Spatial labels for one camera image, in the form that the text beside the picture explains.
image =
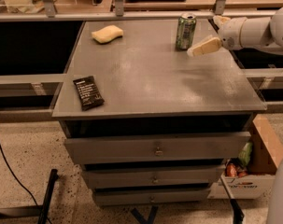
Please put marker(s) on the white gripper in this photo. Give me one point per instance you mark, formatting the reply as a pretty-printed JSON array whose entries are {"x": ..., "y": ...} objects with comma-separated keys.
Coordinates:
[{"x": 231, "y": 34}]

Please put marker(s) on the green soda can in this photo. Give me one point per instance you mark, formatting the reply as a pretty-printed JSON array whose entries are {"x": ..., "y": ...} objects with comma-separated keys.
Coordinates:
[{"x": 185, "y": 31}]

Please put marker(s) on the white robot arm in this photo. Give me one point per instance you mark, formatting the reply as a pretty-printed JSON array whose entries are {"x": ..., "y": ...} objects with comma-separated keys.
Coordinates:
[{"x": 264, "y": 34}]

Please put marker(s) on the yellow sponge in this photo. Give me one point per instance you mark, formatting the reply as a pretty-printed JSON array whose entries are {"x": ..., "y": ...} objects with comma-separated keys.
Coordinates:
[{"x": 107, "y": 34}]

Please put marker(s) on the top grey drawer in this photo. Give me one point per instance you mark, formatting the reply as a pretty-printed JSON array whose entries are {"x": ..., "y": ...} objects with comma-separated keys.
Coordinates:
[{"x": 171, "y": 147}]

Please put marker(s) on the grey drawer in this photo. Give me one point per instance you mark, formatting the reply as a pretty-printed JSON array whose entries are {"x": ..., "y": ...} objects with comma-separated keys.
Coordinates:
[
  {"x": 150, "y": 196},
  {"x": 171, "y": 147},
  {"x": 152, "y": 177}
]

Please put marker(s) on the green snack bag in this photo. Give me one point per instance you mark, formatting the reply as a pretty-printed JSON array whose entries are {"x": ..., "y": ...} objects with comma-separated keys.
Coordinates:
[{"x": 244, "y": 155}]

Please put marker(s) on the black snack bar wrapper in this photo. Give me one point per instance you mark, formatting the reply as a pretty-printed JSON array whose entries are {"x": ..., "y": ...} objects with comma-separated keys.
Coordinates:
[{"x": 88, "y": 93}]

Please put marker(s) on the cardboard box with snacks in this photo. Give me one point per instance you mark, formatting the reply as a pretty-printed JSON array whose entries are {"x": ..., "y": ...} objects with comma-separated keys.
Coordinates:
[{"x": 265, "y": 157}]

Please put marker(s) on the black stand leg right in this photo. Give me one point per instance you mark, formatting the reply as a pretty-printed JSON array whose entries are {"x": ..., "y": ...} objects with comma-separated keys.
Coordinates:
[{"x": 238, "y": 214}]

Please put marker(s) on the middle grey drawer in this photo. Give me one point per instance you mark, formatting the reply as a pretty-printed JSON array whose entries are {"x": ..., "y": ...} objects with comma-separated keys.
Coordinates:
[{"x": 152, "y": 177}]

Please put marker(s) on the bottom grey drawer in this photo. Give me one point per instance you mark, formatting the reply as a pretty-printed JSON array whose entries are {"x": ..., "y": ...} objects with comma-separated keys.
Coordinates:
[{"x": 150, "y": 196}]

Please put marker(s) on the black metal stand leg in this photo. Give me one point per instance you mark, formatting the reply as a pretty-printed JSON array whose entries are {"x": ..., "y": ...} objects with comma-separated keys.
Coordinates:
[{"x": 40, "y": 211}]

